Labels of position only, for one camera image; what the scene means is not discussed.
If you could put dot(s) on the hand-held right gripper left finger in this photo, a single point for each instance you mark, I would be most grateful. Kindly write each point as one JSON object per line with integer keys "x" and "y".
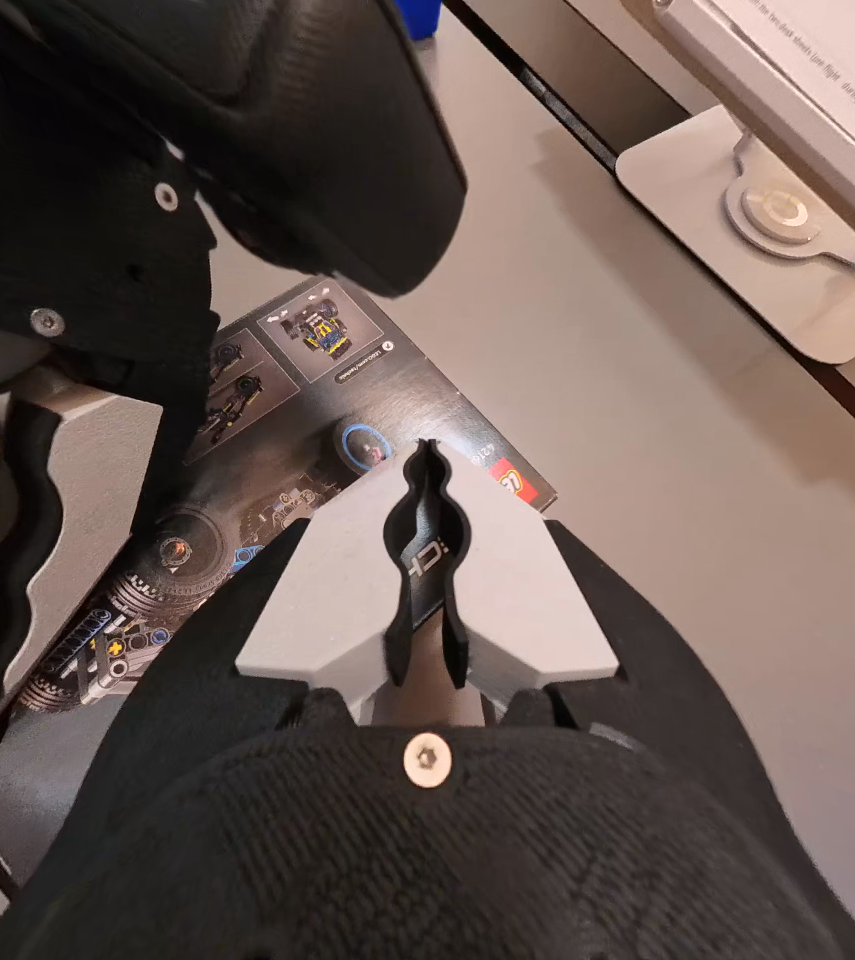
{"x": 308, "y": 600}

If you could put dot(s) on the dark lego set box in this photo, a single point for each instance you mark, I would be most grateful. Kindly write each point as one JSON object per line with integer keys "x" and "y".
{"x": 412, "y": 397}

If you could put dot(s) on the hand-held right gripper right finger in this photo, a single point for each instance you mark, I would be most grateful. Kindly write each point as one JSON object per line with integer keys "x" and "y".
{"x": 532, "y": 600}

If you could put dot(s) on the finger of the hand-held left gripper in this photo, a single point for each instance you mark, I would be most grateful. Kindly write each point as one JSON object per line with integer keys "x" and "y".
{"x": 30, "y": 794}
{"x": 101, "y": 465}

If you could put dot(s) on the silver computer monitor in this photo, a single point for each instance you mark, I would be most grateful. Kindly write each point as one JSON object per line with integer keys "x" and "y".
{"x": 810, "y": 82}

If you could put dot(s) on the blue container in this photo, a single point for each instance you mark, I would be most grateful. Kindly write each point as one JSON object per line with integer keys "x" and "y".
{"x": 416, "y": 15}

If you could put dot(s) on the silver monitor stand base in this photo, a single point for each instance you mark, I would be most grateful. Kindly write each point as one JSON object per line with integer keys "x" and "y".
{"x": 698, "y": 217}

